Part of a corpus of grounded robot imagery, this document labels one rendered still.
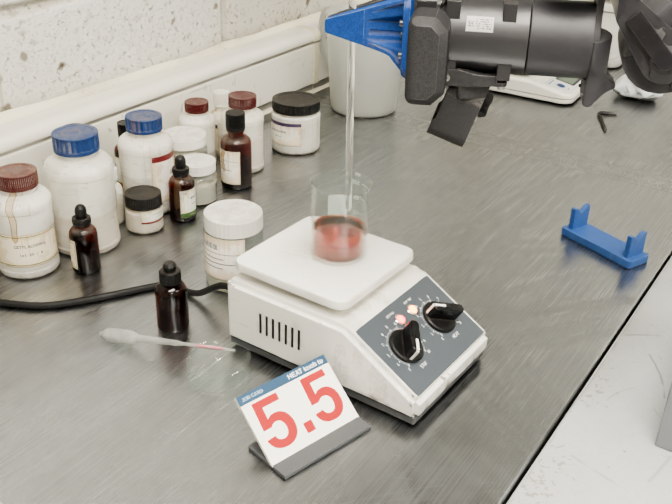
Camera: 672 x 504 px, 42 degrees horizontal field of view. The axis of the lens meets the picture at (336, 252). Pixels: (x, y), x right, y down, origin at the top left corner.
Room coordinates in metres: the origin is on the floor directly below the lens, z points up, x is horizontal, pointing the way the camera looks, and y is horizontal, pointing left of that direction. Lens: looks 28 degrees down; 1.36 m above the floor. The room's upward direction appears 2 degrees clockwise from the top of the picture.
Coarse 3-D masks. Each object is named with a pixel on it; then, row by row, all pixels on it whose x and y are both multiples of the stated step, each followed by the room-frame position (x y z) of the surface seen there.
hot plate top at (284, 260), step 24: (288, 240) 0.70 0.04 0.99; (384, 240) 0.71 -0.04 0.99; (240, 264) 0.65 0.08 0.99; (264, 264) 0.66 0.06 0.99; (288, 264) 0.66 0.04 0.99; (312, 264) 0.66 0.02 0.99; (360, 264) 0.66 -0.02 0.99; (384, 264) 0.66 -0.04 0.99; (288, 288) 0.62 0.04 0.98; (312, 288) 0.62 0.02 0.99; (336, 288) 0.62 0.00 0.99; (360, 288) 0.62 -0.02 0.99
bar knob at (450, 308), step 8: (432, 304) 0.63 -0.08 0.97; (440, 304) 0.63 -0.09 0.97; (448, 304) 0.64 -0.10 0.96; (456, 304) 0.64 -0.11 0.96; (424, 312) 0.64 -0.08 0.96; (432, 312) 0.63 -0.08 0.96; (440, 312) 0.63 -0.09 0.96; (448, 312) 0.63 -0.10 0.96; (456, 312) 0.64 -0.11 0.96; (432, 320) 0.63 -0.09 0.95; (440, 320) 0.64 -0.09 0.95; (448, 320) 0.64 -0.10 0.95; (440, 328) 0.63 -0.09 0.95; (448, 328) 0.63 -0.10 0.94
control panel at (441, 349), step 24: (432, 288) 0.67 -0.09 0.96; (384, 312) 0.62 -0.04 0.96; (408, 312) 0.63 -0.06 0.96; (360, 336) 0.59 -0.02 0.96; (384, 336) 0.60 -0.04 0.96; (432, 336) 0.62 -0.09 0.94; (456, 336) 0.63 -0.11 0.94; (384, 360) 0.57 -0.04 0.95; (432, 360) 0.59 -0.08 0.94; (408, 384) 0.56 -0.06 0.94
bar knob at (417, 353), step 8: (408, 328) 0.60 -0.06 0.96; (416, 328) 0.60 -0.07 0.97; (392, 336) 0.60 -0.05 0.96; (400, 336) 0.60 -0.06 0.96; (408, 336) 0.59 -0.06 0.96; (416, 336) 0.59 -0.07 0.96; (392, 344) 0.59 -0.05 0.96; (400, 344) 0.59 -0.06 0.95; (408, 344) 0.59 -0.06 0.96; (416, 344) 0.58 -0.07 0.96; (400, 352) 0.58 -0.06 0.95; (408, 352) 0.58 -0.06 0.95; (416, 352) 0.58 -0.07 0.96; (408, 360) 0.58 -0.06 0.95; (416, 360) 0.58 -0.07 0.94
